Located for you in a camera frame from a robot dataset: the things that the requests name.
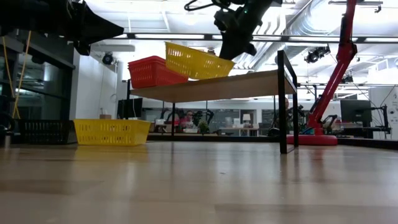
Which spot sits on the black monitor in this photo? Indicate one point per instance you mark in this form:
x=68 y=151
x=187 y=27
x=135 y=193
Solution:
x=356 y=112
x=133 y=108

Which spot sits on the black plastic basket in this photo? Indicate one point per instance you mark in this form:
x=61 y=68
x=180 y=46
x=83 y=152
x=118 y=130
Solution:
x=43 y=132

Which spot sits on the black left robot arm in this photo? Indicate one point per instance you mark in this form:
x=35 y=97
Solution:
x=25 y=15

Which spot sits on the small green plant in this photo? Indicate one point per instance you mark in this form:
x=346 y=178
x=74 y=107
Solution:
x=203 y=126

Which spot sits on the cardboard box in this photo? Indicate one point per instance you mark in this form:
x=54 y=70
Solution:
x=105 y=116

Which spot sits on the long white light bar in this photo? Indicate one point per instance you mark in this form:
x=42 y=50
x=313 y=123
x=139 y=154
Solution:
x=171 y=36

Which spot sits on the wooden shelf black metal frame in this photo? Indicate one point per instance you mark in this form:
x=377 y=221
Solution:
x=217 y=88

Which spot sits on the yellow plastic basket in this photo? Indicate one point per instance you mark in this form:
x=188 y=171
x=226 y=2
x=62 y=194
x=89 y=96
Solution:
x=112 y=132
x=196 y=63

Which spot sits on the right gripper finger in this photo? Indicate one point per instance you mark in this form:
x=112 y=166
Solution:
x=237 y=51
x=228 y=45

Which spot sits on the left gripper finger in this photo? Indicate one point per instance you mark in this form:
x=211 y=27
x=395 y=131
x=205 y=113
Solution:
x=93 y=18
x=93 y=35

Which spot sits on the black spotlight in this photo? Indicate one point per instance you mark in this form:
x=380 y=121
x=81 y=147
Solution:
x=108 y=58
x=315 y=55

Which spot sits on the white table lamp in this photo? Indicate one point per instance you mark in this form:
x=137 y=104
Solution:
x=246 y=117

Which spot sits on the person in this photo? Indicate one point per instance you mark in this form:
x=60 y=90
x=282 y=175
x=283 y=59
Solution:
x=287 y=105
x=187 y=119

